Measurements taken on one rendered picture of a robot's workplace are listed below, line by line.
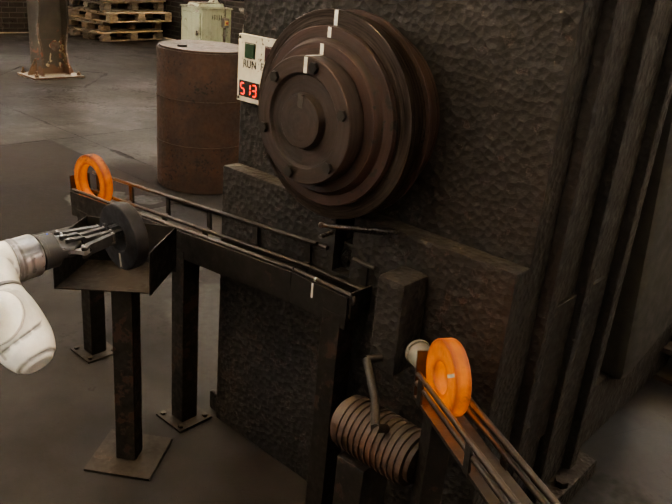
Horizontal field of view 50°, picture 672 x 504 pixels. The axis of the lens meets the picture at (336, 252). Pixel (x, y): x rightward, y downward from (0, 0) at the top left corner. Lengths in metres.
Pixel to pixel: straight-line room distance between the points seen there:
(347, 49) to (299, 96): 0.14
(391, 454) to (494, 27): 0.91
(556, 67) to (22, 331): 1.12
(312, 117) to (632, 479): 1.61
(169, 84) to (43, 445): 2.67
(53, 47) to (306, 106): 7.15
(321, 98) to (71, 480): 1.34
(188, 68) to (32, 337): 3.22
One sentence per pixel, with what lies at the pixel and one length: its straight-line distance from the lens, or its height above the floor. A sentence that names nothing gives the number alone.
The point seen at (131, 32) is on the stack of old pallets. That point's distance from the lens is 12.04.
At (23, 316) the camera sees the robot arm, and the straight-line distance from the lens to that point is 1.42.
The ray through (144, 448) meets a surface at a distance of 2.38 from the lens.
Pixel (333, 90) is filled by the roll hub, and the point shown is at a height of 1.20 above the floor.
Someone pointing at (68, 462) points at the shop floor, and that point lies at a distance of 2.37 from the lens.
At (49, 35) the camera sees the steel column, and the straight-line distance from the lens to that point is 8.60.
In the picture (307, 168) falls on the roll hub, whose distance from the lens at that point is 1.62.
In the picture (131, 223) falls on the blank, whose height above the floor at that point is 0.88.
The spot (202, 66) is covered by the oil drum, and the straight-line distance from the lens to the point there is 4.46.
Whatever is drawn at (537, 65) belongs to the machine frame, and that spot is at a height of 1.29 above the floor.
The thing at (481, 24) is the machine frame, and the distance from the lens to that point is 1.60.
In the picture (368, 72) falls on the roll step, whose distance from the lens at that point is 1.55.
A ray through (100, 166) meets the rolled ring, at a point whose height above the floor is 0.74.
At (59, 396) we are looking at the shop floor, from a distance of 2.67.
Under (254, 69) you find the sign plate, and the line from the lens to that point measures 2.03.
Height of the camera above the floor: 1.45
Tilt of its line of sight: 22 degrees down
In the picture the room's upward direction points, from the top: 5 degrees clockwise
